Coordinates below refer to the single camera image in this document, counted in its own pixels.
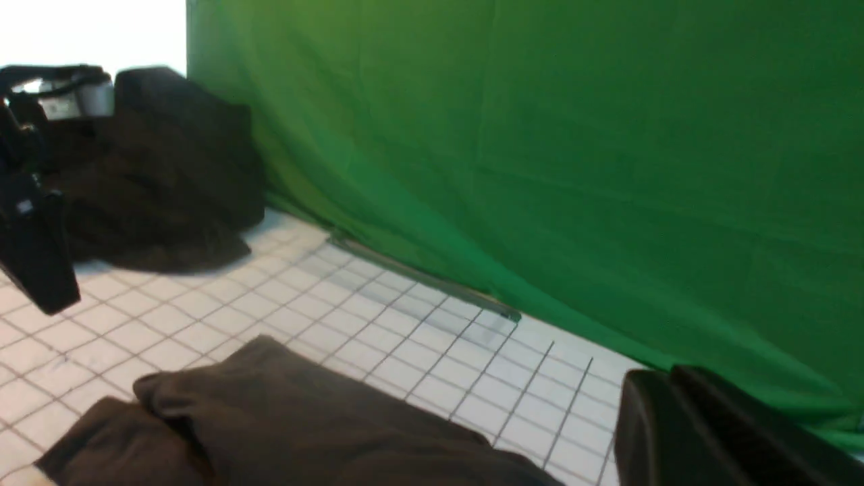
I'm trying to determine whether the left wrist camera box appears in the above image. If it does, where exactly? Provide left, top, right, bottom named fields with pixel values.
left=1, top=64, right=115, bottom=124

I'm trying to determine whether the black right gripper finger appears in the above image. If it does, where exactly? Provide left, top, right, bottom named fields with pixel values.
left=614, top=365, right=863, bottom=485

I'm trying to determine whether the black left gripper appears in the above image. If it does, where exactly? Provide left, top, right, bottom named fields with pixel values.
left=2, top=94, right=81, bottom=316

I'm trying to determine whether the white gridded table mat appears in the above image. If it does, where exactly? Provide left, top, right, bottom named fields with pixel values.
left=1, top=211, right=637, bottom=485

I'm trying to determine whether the pile of dark clothes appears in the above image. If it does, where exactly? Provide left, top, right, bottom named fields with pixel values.
left=41, top=67, right=266, bottom=274

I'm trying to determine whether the green backdrop cloth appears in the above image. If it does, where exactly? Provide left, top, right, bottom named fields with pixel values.
left=186, top=1, right=863, bottom=452

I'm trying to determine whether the gray long-sleeved shirt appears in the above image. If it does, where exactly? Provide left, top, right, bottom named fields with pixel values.
left=34, top=335, right=558, bottom=485

